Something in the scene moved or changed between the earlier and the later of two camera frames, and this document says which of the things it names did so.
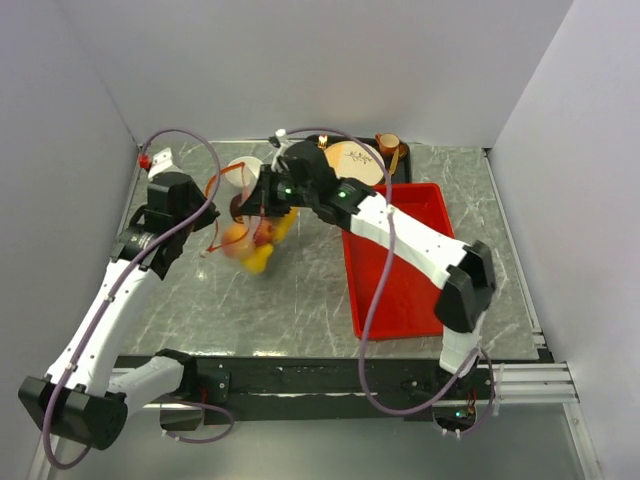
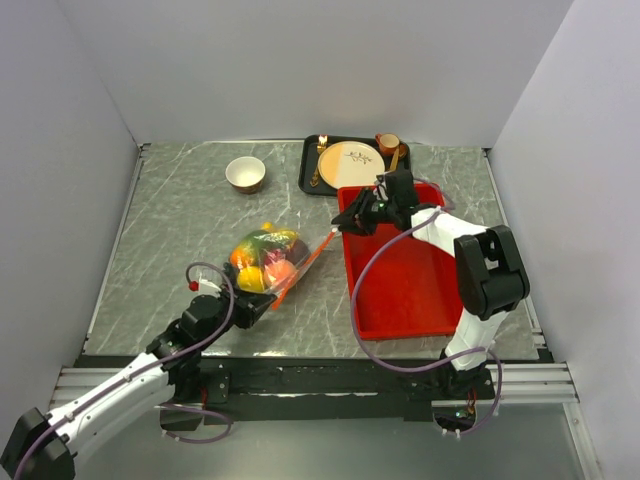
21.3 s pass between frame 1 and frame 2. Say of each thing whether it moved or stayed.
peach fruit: moved
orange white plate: stayed
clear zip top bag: moved
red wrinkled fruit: moved
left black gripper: moved
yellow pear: moved
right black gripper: moved
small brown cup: stayed
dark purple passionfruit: moved
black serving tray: stayed
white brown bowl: stayed
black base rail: stayed
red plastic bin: stayed
